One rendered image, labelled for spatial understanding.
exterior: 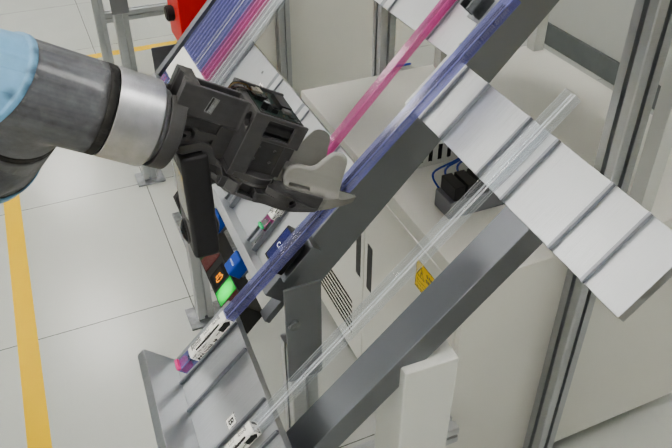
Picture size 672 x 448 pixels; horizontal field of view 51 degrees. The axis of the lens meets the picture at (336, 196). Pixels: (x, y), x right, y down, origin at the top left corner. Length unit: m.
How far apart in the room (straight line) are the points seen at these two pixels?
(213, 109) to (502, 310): 0.73
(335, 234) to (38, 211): 1.65
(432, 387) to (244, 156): 0.30
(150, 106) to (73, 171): 2.05
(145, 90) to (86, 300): 1.53
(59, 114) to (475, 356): 0.88
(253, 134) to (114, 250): 1.64
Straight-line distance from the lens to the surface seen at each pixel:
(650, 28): 1.00
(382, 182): 0.90
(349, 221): 0.92
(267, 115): 0.60
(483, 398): 1.37
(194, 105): 0.59
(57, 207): 2.46
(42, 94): 0.56
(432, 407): 0.77
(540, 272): 1.20
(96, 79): 0.57
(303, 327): 0.94
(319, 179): 0.66
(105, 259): 2.19
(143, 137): 0.58
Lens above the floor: 1.37
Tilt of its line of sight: 36 degrees down
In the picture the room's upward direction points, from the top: straight up
